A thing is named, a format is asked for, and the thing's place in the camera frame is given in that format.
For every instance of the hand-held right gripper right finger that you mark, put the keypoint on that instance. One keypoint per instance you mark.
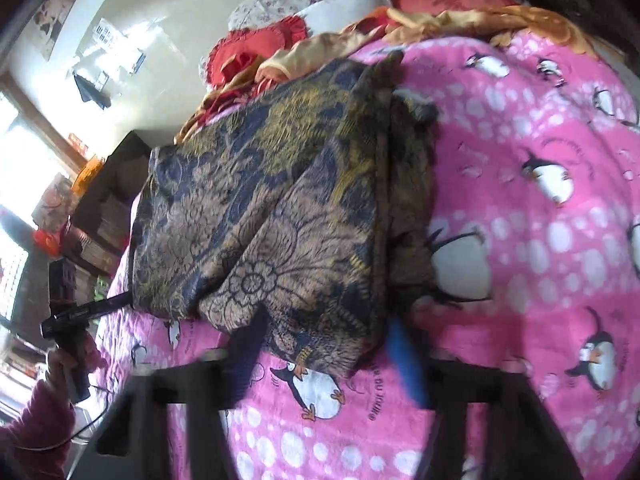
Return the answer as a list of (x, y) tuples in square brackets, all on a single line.
[(407, 360)]

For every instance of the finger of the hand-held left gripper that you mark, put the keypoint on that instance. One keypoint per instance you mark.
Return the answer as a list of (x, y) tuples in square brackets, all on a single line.
[(112, 303)]

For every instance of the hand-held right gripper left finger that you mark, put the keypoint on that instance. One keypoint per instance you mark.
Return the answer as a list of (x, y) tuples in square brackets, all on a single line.
[(245, 347)]

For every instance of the brown blue floral patterned garment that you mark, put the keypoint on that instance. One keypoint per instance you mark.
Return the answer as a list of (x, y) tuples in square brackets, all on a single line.
[(280, 200)]

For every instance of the person's left forearm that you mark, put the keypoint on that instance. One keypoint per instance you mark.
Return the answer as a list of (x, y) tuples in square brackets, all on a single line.
[(35, 425)]

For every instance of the person's left hand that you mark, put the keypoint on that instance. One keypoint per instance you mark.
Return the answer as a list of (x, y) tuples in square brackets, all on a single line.
[(96, 355)]

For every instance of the small red gift bag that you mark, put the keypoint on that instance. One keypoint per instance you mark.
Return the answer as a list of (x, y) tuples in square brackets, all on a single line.
[(47, 241)]

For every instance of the orange plastic basket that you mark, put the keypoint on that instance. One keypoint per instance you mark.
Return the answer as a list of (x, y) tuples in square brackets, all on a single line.
[(87, 175)]

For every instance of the window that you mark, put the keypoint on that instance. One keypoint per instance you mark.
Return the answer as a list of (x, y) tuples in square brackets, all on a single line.
[(30, 160)]

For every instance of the dark wooden table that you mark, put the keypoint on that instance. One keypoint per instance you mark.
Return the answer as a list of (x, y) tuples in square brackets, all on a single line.
[(125, 160)]

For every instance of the pink penguin print blanket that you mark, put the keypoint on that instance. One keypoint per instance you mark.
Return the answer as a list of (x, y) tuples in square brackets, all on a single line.
[(525, 260)]

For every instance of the dark hanging cloth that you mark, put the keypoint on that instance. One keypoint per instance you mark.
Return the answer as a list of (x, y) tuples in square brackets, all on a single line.
[(92, 91)]

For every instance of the orange red floral blanket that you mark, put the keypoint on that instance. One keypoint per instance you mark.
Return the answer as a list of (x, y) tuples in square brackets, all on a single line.
[(435, 21)]

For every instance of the white pillow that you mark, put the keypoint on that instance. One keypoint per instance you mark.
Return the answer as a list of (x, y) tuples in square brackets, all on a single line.
[(345, 7)]

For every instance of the wall poster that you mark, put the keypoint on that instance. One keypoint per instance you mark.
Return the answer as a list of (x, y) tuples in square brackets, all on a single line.
[(55, 20)]

